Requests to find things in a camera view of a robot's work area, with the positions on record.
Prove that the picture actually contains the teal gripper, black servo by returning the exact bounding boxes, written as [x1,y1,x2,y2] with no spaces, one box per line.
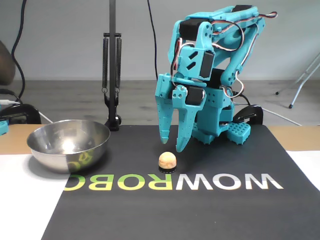
[154,73,208,153]

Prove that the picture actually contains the cork ball with black base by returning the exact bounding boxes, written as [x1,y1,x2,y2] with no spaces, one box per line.
[158,151,178,174]

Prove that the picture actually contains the teal robot arm with base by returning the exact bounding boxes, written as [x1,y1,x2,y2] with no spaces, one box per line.
[167,5,266,146]

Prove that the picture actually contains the metal bowl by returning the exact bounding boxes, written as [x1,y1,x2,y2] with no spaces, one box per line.
[26,119,111,175]

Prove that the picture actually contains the black table clamp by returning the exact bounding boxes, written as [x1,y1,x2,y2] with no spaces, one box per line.
[233,104,264,126]

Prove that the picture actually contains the black mat with WOWROBO print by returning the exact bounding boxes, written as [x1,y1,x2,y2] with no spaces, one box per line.
[41,124,320,240]

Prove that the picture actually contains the white folding rack legs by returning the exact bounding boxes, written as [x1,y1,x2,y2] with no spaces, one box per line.
[274,52,320,110]

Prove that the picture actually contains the small teal printed part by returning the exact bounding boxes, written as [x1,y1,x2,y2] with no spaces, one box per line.
[0,119,10,136]

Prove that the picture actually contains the thin black hanging cable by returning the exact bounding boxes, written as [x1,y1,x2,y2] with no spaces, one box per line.
[146,0,168,126]

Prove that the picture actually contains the thick black hanging cable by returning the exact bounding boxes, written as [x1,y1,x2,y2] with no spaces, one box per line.
[11,0,28,105]

